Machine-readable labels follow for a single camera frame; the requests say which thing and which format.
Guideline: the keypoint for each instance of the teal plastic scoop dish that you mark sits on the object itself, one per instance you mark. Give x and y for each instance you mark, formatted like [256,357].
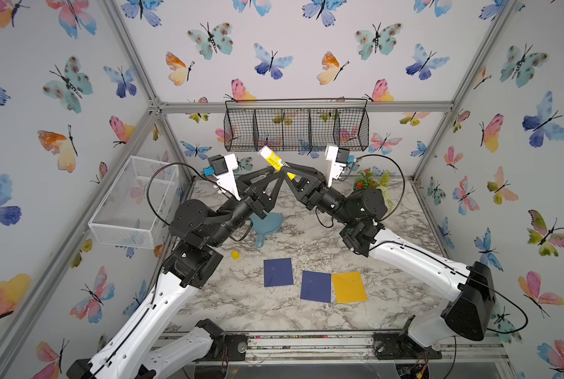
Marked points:
[267,226]

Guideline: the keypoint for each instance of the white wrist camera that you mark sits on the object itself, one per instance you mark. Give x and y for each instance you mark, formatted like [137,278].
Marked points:
[222,169]
[338,159]

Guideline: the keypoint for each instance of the yellow glue stick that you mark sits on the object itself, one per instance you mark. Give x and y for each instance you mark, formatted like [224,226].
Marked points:
[272,158]

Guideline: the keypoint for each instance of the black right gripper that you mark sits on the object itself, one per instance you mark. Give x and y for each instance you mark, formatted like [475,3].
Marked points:
[318,195]

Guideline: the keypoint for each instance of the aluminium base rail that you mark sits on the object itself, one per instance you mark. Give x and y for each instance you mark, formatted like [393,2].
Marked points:
[383,346]

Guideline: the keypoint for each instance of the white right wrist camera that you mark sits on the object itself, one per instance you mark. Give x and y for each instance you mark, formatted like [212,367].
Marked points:
[338,159]

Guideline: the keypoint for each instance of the white mesh wall basket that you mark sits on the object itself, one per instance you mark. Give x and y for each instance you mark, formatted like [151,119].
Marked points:
[132,211]

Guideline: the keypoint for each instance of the artificial flowers in white pot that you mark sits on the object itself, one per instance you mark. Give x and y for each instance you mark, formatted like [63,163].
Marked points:
[374,178]

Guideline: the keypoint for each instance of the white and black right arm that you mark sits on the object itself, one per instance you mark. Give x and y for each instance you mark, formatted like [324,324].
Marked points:
[468,289]

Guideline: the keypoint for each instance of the black wire wall basket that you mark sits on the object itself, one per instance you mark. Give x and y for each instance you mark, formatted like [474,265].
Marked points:
[296,125]

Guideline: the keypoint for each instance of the yellow envelope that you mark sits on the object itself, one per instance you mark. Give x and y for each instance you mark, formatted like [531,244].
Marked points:
[349,288]

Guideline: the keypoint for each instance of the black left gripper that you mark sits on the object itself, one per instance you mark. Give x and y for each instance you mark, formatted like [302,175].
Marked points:
[250,201]

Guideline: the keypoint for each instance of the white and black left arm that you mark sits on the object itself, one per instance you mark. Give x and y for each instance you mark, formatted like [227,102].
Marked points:
[130,354]

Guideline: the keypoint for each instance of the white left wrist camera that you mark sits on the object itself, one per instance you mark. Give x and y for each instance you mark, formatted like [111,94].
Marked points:
[222,169]

